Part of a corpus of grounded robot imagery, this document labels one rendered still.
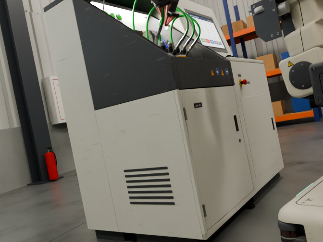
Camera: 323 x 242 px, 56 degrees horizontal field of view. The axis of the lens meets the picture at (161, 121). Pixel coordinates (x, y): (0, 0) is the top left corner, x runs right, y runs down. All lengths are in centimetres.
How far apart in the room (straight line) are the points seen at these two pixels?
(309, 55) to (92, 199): 142
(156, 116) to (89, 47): 59
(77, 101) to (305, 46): 127
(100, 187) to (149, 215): 37
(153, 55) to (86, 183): 92
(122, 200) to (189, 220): 44
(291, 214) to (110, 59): 114
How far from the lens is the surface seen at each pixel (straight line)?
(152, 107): 152
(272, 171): 248
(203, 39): 243
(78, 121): 193
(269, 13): 131
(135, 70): 158
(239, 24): 738
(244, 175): 198
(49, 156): 534
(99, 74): 176
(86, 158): 193
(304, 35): 127
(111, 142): 175
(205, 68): 173
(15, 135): 570
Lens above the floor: 67
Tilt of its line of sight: 1 degrees down
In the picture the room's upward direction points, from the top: 11 degrees counter-clockwise
